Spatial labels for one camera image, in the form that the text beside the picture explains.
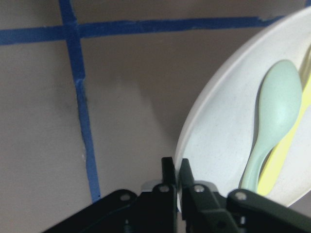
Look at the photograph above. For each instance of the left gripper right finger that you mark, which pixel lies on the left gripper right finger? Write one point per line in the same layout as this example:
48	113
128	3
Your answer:
186	179

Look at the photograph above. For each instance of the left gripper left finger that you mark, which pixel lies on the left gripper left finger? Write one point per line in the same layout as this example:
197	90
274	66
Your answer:
168	172

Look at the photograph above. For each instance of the white round plate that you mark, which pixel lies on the white round plate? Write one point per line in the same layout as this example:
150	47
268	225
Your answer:
220	130

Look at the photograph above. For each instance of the yellow plastic fork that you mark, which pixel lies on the yellow plastic fork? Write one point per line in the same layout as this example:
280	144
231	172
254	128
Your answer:
276	159

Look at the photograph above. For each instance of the light green spoon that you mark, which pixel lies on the light green spoon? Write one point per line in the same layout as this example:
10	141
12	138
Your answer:
279	104

